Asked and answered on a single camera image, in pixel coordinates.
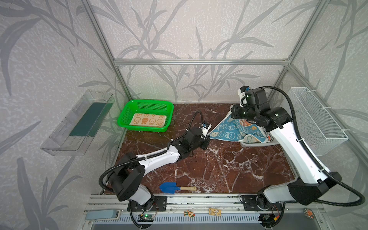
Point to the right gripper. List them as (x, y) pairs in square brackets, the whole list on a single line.
[(238, 112)]

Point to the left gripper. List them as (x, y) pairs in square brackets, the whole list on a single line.
[(203, 140)]

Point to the blue patterned towel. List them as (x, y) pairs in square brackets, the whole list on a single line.
[(221, 130)]

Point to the white plastic basket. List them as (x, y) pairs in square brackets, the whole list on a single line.
[(248, 137)]

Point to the green plastic basket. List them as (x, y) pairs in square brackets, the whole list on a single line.
[(153, 107)]

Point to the orange patterned towel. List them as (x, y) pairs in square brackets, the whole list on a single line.
[(245, 123), (148, 120)]

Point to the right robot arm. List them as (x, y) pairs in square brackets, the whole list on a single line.
[(314, 178)]

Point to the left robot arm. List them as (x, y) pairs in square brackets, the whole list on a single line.
[(125, 178)]

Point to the small orange green trinket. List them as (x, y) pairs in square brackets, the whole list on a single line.
[(189, 213)]

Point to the small yellow circuit board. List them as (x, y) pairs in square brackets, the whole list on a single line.
[(215, 212)]

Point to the green led circuit board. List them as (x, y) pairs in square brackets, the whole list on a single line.
[(146, 218)]

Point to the round orange gadget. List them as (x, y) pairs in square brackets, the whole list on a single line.
[(309, 213)]

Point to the grey flat device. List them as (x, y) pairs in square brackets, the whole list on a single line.
[(103, 214)]

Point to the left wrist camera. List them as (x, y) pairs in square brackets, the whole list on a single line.
[(205, 127)]

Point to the blue trowel wooden handle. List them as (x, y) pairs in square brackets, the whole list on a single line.
[(171, 188)]

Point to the white wire wall basket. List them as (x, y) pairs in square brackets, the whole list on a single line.
[(316, 125)]

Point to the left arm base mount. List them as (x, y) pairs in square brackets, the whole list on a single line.
[(156, 203)]

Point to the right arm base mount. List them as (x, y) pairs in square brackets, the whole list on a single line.
[(259, 203)]

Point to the right controller board with wires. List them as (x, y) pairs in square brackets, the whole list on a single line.
[(269, 220)]

